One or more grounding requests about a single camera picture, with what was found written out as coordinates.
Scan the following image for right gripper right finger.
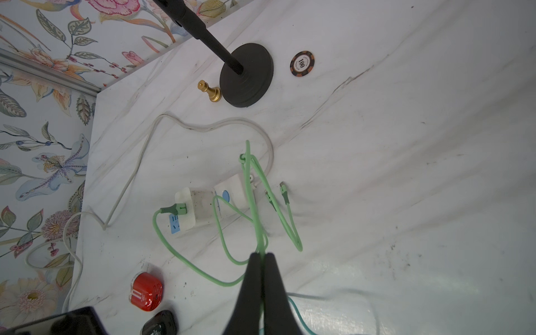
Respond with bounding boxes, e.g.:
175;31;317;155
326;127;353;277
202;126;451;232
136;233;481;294
263;253;302;335

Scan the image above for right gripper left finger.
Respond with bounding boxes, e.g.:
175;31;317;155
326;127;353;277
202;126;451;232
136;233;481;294
223;253;262;335

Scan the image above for white power strip cord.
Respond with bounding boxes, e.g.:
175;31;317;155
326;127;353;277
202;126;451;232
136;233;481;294
24;112;275;313

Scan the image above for light green charging cable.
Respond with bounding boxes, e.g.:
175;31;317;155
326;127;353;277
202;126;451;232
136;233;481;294
151;140;304;288

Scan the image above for white power strip blue sockets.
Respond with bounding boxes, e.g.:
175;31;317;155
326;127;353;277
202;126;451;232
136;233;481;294
169;174;249;236

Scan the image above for white usb charger adapter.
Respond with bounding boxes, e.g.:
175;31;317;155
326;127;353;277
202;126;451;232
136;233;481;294
173;187;196;234

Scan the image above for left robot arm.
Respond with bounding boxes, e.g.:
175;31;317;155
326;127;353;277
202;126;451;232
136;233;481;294
1;307;107;335

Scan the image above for poker chip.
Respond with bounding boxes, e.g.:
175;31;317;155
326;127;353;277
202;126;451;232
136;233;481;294
290;50;315;77

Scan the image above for black microphone stand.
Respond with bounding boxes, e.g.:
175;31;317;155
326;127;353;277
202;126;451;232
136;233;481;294
156;0;274;107

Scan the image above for gold chess pawn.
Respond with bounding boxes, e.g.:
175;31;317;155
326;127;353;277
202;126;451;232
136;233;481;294
198;80;222;103

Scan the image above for red electric shaver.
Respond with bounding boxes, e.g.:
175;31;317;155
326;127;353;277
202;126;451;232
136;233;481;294
128;272;163;312

